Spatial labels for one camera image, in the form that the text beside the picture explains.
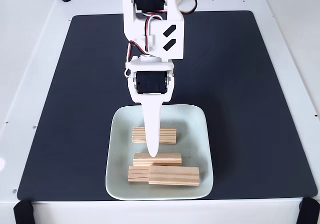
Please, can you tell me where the grooved wooden block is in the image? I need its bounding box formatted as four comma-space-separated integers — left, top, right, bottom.
131, 126, 178, 145
132, 152, 183, 167
127, 165, 151, 183
147, 165, 201, 186

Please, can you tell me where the black table mat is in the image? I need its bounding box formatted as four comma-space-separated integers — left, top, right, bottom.
16, 10, 318, 201

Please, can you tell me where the pale green square plate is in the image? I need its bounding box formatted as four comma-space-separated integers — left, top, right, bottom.
104, 104, 215, 201

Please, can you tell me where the black corner bracket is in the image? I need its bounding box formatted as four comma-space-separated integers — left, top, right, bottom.
297, 197, 320, 224
12, 199, 35, 224

